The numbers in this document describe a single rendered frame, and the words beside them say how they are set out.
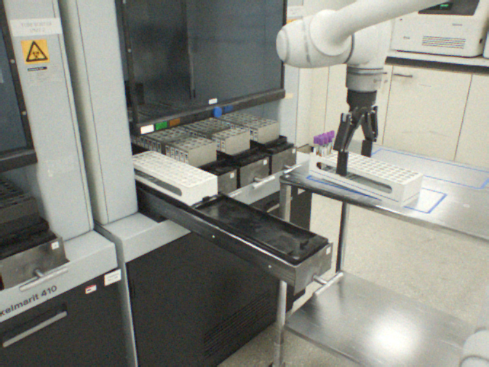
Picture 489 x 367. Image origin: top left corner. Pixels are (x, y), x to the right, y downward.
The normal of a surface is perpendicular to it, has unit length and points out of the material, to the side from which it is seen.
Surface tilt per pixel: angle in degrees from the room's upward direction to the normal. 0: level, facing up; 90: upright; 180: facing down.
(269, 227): 0
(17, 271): 90
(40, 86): 90
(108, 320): 90
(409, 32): 90
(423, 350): 0
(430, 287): 0
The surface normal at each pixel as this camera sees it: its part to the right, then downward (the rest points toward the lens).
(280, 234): 0.00, -0.91
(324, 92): -0.70, 0.29
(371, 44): 0.30, 0.43
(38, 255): 0.72, 0.29
